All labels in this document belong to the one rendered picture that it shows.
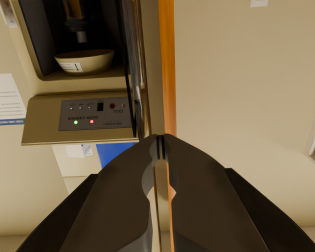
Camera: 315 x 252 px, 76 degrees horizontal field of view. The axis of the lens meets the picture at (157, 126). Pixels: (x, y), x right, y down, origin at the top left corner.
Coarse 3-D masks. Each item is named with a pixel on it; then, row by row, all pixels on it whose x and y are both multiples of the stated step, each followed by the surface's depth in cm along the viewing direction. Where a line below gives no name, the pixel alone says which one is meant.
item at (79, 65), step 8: (56, 56) 60; (64, 56) 64; (72, 56) 66; (80, 56) 68; (88, 56) 54; (96, 56) 55; (104, 56) 57; (112, 56) 62; (64, 64) 56; (72, 64) 55; (80, 64) 55; (88, 64) 56; (96, 64) 57; (104, 64) 59; (72, 72) 58; (80, 72) 57; (88, 72) 58; (96, 72) 59
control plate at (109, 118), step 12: (84, 108) 53; (96, 108) 53; (108, 108) 53; (120, 108) 53; (60, 120) 53; (72, 120) 53; (84, 120) 52; (96, 120) 52; (108, 120) 52; (120, 120) 52
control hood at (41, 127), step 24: (48, 96) 56; (72, 96) 55; (96, 96) 54; (120, 96) 54; (144, 96) 55; (48, 120) 53; (144, 120) 52; (24, 144) 52; (48, 144) 51; (72, 144) 52
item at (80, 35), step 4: (64, 28) 56; (68, 28) 55; (72, 28) 55; (76, 28) 55; (80, 28) 55; (84, 28) 56; (88, 28) 57; (92, 28) 58; (76, 32) 58; (80, 32) 58; (84, 32) 59; (80, 36) 58; (84, 36) 59; (80, 40) 59; (84, 40) 59
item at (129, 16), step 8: (128, 0) 19; (128, 8) 19; (128, 16) 20; (128, 24) 20; (128, 32) 20; (136, 32) 41; (128, 40) 21; (136, 40) 33; (128, 48) 21; (136, 48) 28; (128, 56) 22; (136, 56) 24; (136, 64) 22; (136, 72) 22; (136, 80) 23; (136, 88) 23; (136, 96) 24; (136, 104) 24; (136, 112) 24; (136, 120) 25; (144, 128) 31; (144, 136) 26
